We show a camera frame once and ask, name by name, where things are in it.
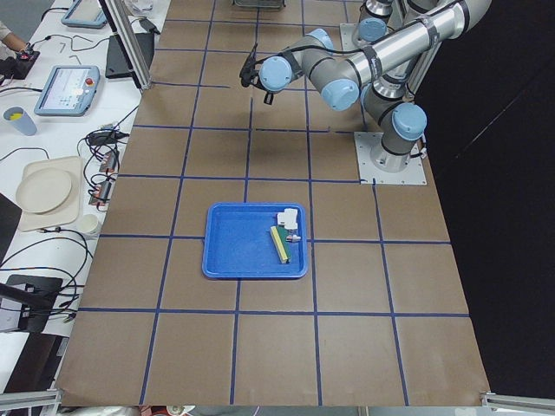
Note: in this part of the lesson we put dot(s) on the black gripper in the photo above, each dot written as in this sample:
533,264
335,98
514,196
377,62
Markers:
269,98

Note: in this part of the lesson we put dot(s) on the yellow green sponge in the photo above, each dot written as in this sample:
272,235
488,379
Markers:
279,237

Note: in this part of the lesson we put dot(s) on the blue plastic tray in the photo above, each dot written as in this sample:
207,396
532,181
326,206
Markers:
238,243

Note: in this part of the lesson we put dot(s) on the teach pendant far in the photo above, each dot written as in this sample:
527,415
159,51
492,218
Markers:
86,14

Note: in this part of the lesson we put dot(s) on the teach pendant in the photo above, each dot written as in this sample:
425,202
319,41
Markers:
69,91
86,14

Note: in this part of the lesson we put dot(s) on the teach pendant near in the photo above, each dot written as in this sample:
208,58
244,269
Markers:
69,91

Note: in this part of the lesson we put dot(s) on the white paper cup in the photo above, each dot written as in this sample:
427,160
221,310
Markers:
89,225

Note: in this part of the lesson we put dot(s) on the beige tray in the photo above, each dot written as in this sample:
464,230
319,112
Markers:
69,210

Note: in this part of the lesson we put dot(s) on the light blue cup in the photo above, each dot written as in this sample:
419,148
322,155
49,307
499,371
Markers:
18,118

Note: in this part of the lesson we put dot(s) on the beige plate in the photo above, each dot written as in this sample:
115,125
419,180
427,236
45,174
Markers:
43,190

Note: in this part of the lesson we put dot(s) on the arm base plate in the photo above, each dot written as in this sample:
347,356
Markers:
376,166
351,39

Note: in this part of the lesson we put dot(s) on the aluminium frame post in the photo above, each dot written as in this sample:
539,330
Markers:
116,13

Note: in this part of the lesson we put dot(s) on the white red electrical switch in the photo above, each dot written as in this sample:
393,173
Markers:
287,225

